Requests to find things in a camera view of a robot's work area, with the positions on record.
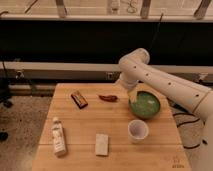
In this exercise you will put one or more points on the white plastic bottle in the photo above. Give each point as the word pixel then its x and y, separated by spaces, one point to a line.
pixel 59 145

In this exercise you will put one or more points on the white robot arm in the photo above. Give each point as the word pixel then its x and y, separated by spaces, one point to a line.
pixel 195 98

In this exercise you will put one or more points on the brown chocolate bar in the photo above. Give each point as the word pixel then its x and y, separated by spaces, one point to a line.
pixel 79 99

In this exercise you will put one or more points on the beige robot end tool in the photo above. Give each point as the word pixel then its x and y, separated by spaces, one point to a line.
pixel 133 95

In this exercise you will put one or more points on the red chili pepper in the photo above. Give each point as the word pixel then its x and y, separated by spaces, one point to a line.
pixel 109 98

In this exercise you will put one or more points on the beige sponge block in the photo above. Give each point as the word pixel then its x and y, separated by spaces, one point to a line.
pixel 101 145

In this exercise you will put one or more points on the green bowl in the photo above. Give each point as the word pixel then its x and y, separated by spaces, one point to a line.
pixel 146 106

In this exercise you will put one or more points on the white paper cup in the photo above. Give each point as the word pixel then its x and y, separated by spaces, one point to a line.
pixel 138 131

